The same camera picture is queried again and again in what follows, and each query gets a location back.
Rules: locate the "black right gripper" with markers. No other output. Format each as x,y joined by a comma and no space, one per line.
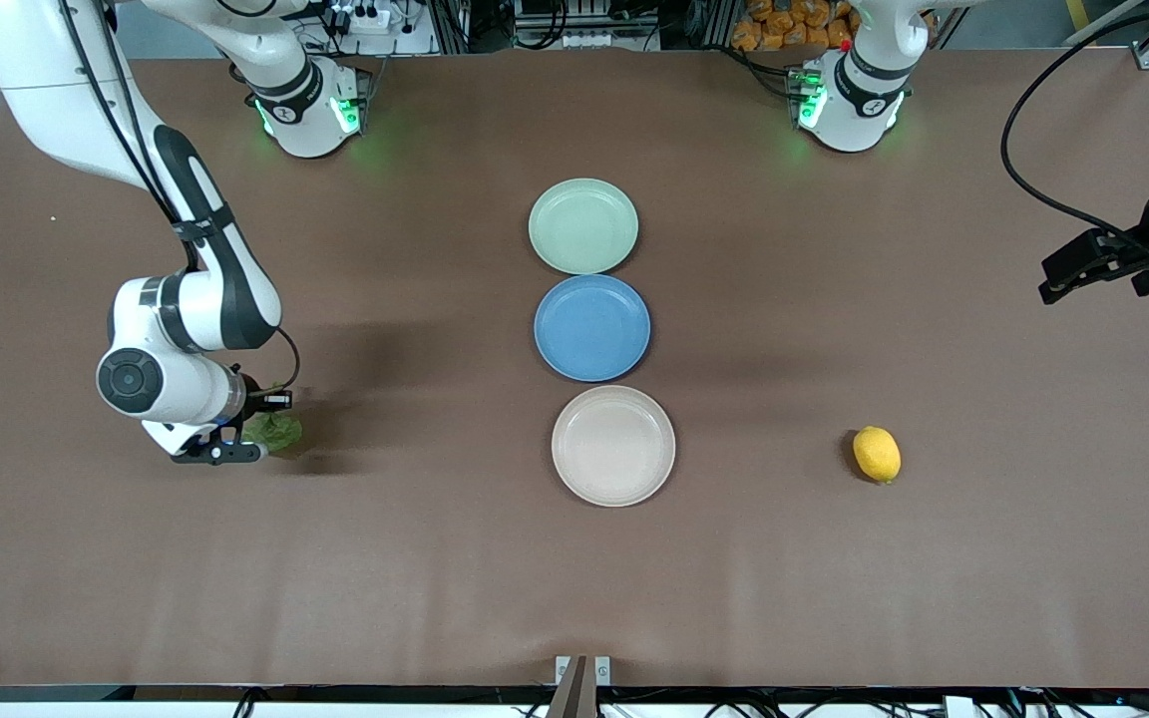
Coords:
256,400

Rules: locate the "green lettuce leaf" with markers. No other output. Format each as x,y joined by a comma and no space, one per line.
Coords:
277,434

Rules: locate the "yellow lemon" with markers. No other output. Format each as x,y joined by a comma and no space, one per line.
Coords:
877,454

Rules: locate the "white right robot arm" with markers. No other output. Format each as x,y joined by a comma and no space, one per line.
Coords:
176,309

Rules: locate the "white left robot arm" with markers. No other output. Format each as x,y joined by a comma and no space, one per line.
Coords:
859,100

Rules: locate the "blue round plate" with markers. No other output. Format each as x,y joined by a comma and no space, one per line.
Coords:
591,327

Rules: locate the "beige round plate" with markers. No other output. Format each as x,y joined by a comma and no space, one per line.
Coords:
613,445

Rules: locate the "pale green round plate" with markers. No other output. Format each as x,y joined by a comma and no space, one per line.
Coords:
582,225

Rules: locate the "bag of oranges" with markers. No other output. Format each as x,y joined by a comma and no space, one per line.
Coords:
794,25

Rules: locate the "white power strip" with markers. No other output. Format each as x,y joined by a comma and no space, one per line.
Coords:
363,18

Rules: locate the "metal equipment rack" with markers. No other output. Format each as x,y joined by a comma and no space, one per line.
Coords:
574,25

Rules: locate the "grey metal table bracket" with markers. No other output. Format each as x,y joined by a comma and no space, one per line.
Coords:
581,670

